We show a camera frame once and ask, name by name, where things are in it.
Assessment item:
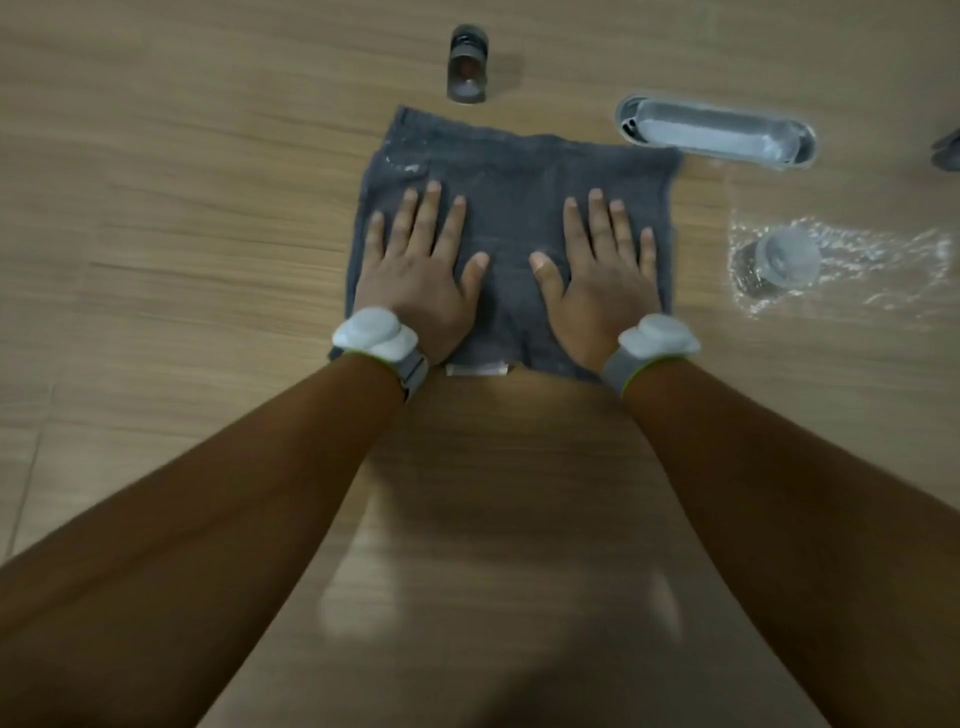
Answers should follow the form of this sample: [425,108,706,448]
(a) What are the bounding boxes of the spilled white powder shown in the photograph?
[727,215,958,320]

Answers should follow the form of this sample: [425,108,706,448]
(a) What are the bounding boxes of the grey cloth towel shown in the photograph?
[344,104,685,384]

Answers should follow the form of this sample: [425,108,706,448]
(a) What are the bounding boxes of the person's right forearm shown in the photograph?
[622,358,960,728]

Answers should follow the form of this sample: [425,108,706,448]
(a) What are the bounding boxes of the silver oval cable grommet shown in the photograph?
[614,93,819,170]

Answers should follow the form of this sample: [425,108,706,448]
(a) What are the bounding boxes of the person's left forearm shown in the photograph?
[0,352,410,728]

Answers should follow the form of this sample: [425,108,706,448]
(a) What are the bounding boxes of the person's right hand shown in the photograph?
[529,188,665,374]

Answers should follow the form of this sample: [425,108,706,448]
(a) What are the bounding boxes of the white wrist tracker grey band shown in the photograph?
[329,307,430,403]
[598,313,703,399]

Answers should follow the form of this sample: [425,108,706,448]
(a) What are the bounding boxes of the person's left hand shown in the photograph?
[352,179,490,365]

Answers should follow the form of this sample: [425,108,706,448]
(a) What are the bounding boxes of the clear plastic shaker jar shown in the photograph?
[738,224,824,298]

